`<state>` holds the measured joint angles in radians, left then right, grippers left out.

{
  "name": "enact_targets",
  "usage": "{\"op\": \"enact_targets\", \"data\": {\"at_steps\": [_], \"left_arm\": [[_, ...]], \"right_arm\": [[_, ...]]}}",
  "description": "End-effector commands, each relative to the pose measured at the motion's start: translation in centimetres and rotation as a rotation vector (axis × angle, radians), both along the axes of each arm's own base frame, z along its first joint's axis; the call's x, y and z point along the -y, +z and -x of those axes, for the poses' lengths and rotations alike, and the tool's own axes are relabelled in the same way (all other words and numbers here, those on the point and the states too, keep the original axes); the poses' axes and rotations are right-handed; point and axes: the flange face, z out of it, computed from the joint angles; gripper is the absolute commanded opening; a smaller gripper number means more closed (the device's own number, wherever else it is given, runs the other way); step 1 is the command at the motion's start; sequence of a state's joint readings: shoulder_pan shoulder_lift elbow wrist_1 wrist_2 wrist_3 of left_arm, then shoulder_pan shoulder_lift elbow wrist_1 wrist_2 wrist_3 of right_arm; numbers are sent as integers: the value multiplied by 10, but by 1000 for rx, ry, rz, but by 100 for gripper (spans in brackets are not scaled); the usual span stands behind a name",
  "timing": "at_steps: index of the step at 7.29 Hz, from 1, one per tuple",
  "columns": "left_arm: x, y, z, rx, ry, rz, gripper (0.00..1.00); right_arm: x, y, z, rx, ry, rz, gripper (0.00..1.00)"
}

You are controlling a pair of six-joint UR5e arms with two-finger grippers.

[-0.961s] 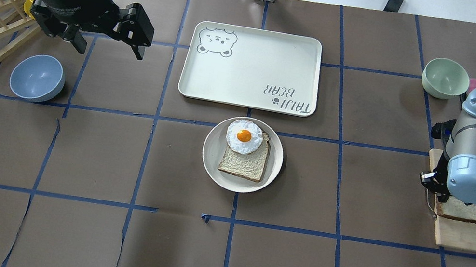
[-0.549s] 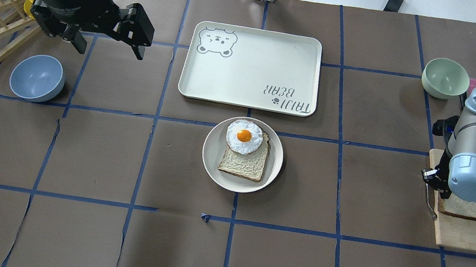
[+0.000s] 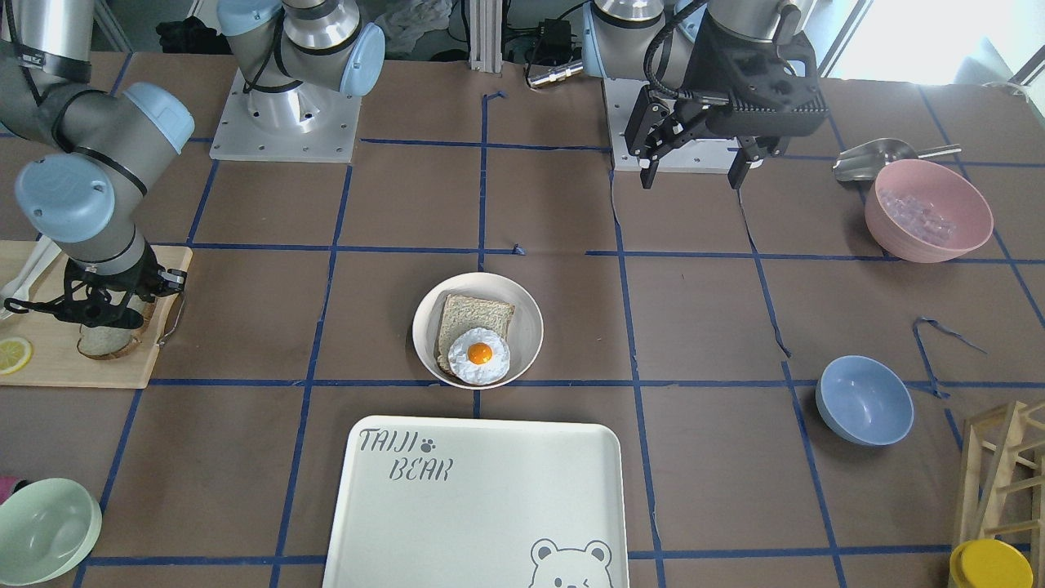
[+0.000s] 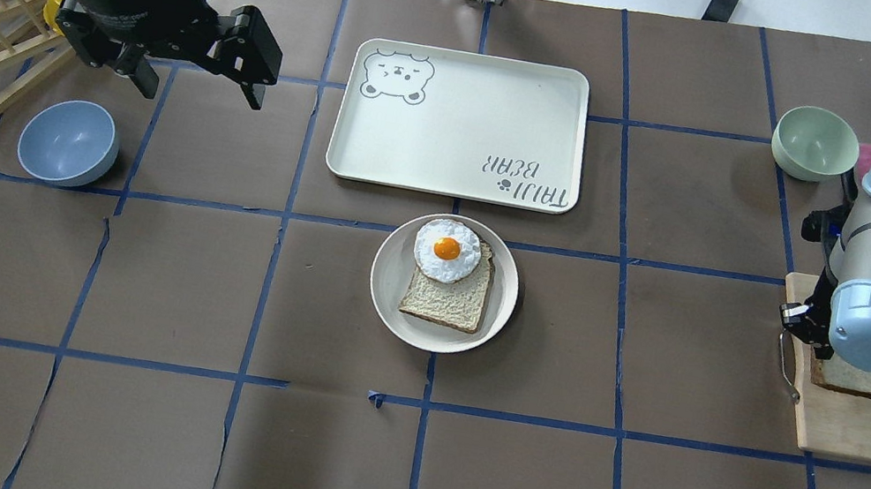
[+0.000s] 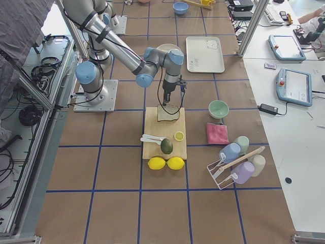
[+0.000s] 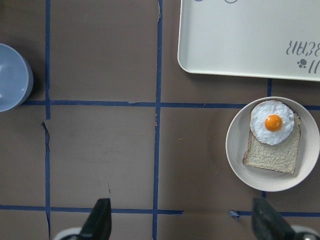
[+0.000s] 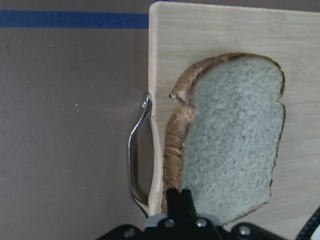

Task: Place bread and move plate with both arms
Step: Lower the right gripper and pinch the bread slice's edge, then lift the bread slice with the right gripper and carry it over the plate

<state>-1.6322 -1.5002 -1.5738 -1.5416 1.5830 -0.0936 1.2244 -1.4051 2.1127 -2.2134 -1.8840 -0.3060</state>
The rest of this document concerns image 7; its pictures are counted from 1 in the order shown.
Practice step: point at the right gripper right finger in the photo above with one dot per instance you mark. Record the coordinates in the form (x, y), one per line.
(188, 207)

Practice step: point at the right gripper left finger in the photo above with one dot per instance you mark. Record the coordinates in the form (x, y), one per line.
(173, 203)

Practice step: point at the white bread slice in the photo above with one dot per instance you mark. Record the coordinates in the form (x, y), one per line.
(222, 138)

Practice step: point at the wooden cutting board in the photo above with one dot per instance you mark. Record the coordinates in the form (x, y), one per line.
(180, 34)

